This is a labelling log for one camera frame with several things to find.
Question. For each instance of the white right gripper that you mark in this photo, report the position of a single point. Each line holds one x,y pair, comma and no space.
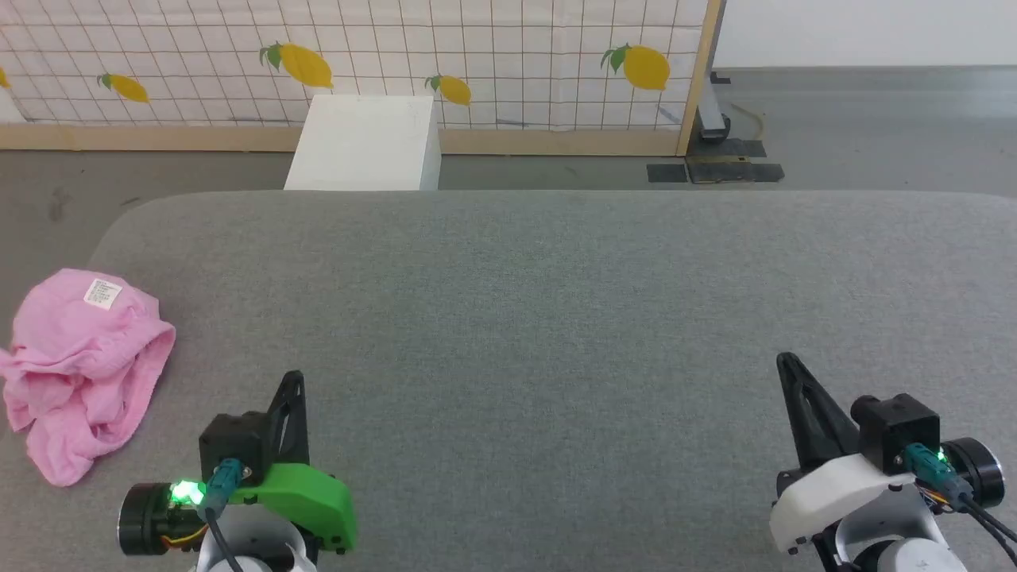
826,496

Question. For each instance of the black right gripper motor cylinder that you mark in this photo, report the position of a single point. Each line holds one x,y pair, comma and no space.
977,469

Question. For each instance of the grey metal stand foot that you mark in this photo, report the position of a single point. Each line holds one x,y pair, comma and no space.
711,119

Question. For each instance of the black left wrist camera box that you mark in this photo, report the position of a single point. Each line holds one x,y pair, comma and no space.
234,441

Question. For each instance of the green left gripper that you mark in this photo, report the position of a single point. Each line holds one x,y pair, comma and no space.
310,496

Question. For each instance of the white rectangular box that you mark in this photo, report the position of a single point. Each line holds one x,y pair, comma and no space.
361,147

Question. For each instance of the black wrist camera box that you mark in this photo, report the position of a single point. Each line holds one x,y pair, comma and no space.
234,441
898,425

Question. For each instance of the large black floor tape patch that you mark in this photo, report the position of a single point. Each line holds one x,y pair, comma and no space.
755,173

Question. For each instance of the lemon print partition screen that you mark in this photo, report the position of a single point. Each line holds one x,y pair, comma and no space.
381,48

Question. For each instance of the pink cloth shorts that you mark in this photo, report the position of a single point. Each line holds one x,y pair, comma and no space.
79,365

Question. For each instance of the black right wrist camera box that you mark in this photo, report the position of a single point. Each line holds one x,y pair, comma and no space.
898,425

